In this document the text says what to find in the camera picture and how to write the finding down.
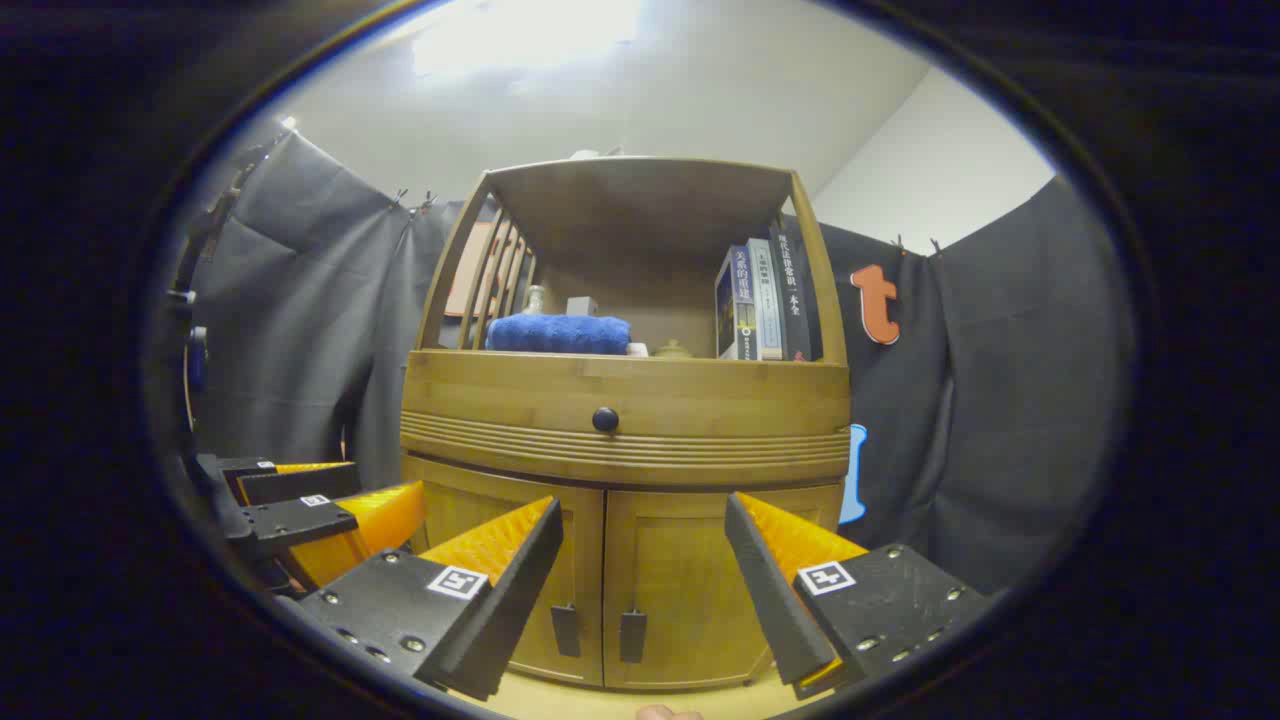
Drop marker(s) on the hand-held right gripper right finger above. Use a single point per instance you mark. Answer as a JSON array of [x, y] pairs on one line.
[[770, 600]]

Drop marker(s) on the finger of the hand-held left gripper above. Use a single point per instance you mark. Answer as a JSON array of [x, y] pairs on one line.
[[300, 485], [295, 522]]

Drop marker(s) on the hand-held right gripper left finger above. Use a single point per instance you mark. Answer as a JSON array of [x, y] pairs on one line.
[[510, 610]]

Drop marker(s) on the wooden cabinet door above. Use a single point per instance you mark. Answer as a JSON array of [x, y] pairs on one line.
[[585, 560], [680, 560]]

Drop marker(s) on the wooden double-door shoe cabinet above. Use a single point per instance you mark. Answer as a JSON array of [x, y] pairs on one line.
[[700, 400]]

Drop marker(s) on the black backdrop cloth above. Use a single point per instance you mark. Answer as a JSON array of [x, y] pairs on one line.
[[300, 330]]

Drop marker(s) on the black drawer knob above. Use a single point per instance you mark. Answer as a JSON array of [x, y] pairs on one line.
[[605, 419]]

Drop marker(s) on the small brown teapot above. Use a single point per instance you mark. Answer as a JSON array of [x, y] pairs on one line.
[[673, 350]]

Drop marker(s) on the blue folded towel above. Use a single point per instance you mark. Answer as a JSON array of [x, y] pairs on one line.
[[560, 335]]

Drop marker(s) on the small ceramic vase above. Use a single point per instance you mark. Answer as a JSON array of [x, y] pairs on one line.
[[536, 300]]

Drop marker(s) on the grey book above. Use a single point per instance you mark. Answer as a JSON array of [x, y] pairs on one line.
[[768, 300]]

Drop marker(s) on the black book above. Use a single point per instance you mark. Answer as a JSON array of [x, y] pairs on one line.
[[795, 300]]

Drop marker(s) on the blue book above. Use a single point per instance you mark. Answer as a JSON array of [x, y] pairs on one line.
[[735, 300]]

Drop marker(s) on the small grey box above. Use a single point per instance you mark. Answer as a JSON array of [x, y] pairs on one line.
[[581, 306]]

